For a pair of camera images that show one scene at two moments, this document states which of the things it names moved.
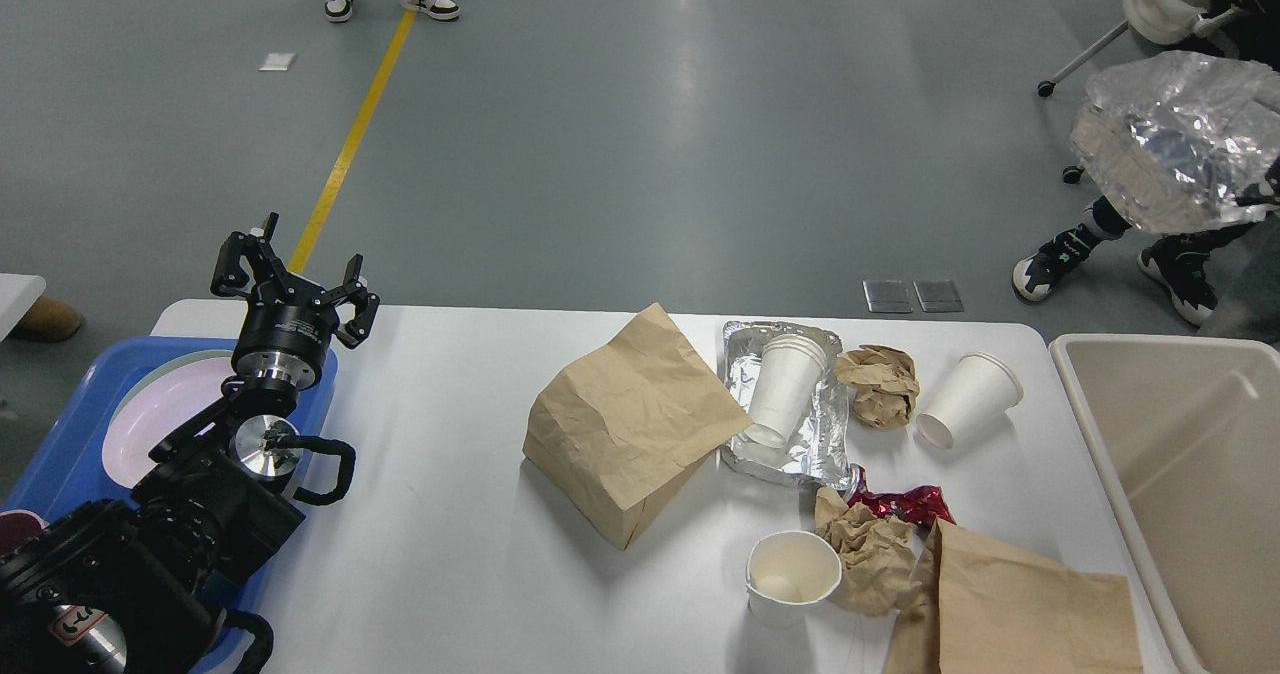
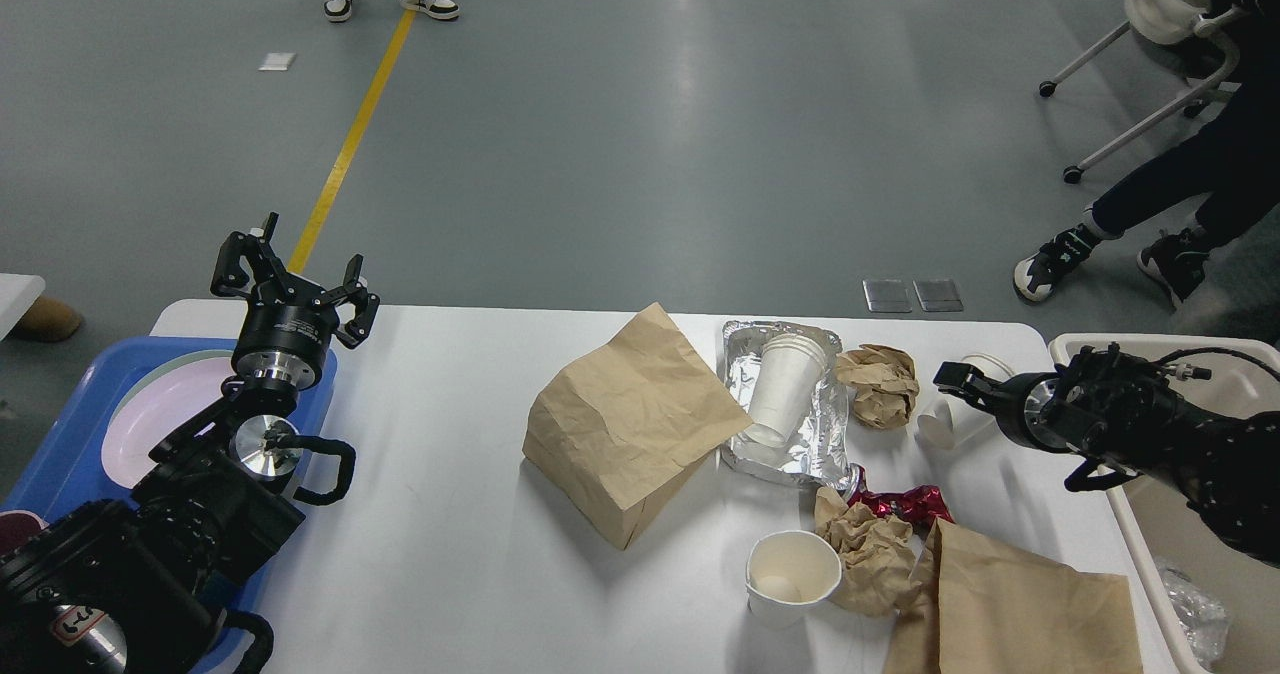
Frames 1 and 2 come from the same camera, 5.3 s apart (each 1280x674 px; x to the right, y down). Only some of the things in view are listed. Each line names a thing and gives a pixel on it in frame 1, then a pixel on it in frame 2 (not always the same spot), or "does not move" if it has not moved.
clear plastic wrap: [1173, 142] -> [1204, 621]
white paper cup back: [974, 395] does not move
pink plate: [152, 410] does not move
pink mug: [16, 529] does not move
